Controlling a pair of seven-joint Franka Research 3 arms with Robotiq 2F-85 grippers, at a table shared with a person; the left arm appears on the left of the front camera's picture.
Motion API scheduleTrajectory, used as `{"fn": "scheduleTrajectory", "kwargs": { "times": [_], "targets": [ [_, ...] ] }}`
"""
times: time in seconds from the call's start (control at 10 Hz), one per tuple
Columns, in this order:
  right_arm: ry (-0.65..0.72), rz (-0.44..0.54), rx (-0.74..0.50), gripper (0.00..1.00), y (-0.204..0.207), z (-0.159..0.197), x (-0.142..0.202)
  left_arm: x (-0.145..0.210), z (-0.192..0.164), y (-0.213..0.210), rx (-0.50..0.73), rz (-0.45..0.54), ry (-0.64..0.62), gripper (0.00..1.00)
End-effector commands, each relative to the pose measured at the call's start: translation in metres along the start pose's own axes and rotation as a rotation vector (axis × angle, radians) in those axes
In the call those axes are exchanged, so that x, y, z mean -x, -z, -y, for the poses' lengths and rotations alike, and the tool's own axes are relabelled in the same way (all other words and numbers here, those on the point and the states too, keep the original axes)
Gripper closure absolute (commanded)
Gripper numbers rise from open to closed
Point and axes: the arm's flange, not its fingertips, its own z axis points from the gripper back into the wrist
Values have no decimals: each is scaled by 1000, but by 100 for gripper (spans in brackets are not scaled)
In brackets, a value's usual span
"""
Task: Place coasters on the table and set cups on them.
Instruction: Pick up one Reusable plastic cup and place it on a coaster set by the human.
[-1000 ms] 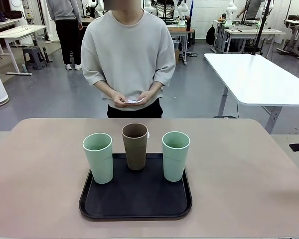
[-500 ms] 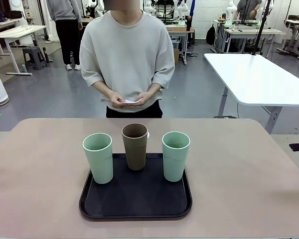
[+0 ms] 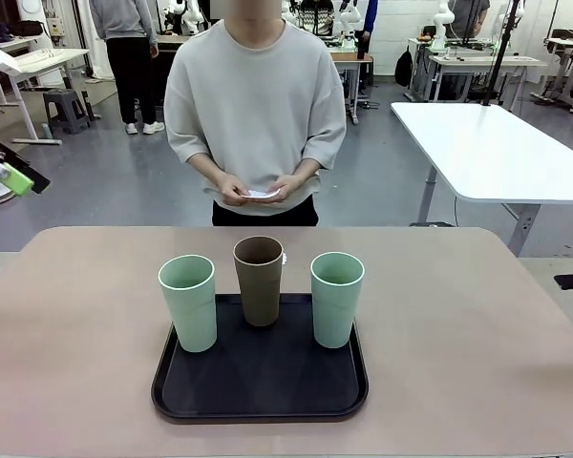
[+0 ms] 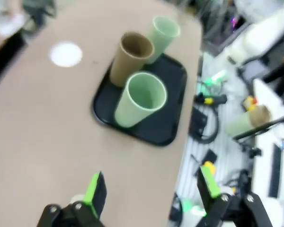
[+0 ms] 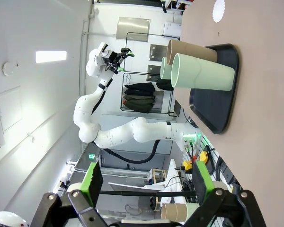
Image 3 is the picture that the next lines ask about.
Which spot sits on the pale green plastic cup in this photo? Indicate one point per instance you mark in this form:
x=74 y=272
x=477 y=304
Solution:
x=191 y=310
x=334 y=310

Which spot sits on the white paper doily coaster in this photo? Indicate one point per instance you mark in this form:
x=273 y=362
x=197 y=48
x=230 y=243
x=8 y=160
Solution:
x=260 y=194

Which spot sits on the brown plastic cup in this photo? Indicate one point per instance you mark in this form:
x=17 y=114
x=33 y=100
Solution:
x=260 y=291

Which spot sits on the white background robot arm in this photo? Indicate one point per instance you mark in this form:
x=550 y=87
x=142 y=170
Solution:
x=348 y=24
x=181 y=14
x=443 y=24

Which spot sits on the person's right forearm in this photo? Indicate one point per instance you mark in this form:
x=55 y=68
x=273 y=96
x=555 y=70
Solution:
x=204 y=168

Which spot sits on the person's left forearm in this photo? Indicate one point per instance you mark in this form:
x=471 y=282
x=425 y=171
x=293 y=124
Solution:
x=306 y=168

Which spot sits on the person's right hand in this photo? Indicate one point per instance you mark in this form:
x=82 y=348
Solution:
x=230 y=191

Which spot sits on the person's left hand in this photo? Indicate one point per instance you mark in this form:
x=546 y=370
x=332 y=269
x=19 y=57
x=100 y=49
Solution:
x=290 y=187

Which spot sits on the small green cylinder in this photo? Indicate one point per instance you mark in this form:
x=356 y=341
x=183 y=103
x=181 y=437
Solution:
x=45 y=132

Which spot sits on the white height adjustable desk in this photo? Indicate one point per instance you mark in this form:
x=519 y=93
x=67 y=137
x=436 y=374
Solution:
x=52 y=58
x=14 y=44

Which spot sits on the grey plastic step stool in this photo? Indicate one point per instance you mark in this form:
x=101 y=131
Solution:
x=67 y=107

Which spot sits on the large white table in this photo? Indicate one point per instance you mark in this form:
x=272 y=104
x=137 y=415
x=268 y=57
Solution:
x=482 y=143

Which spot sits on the person in grey hoodie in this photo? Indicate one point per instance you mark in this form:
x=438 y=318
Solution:
x=124 y=47

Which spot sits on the black desk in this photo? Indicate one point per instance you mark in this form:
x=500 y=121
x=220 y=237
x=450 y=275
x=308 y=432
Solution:
x=164 y=47

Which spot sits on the black tripod pole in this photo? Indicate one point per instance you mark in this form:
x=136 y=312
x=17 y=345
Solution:
x=502 y=52

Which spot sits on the white lab table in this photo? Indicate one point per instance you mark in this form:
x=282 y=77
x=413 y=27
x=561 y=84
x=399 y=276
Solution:
x=487 y=60

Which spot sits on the black backpack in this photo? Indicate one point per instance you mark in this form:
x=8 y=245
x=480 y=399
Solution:
x=403 y=69

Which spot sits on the person in dark grey top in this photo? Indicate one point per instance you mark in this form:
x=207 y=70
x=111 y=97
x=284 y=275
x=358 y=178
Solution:
x=470 y=14

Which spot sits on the person in beige sweatshirt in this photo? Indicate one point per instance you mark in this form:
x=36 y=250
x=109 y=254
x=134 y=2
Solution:
x=255 y=95

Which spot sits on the black bottle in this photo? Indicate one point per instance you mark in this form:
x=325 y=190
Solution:
x=361 y=50

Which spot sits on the wooden top desk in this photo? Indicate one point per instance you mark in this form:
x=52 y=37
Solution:
x=353 y=57

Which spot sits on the person in blue jacket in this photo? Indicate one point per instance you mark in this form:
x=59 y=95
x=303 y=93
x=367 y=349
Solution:
x=370 y=19

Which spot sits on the black plastic serving tray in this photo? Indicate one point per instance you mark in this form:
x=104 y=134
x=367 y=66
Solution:
x=267 y=381

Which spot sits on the person in patterned sweater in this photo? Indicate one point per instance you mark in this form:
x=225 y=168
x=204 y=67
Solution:
x=315 y=14

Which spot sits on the white wall electrical box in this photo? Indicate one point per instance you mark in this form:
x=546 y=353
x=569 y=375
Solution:
x=54 y=27

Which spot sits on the white robot workstation frame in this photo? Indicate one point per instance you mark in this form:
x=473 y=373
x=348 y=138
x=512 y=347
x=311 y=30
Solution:
x=566 y=71

